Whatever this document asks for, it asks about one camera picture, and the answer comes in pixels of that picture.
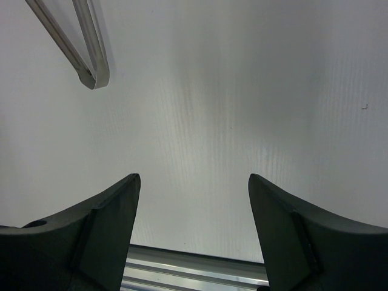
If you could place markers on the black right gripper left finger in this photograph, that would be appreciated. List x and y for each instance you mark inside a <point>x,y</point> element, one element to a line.
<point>83,247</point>

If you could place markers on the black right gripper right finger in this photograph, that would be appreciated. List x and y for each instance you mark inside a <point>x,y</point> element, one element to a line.
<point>308,248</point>

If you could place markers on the stainless steel tongs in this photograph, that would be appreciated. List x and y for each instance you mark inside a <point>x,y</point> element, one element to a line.
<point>98,75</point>

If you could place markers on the aluminium front rail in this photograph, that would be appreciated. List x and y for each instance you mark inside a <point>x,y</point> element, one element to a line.
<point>149,268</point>

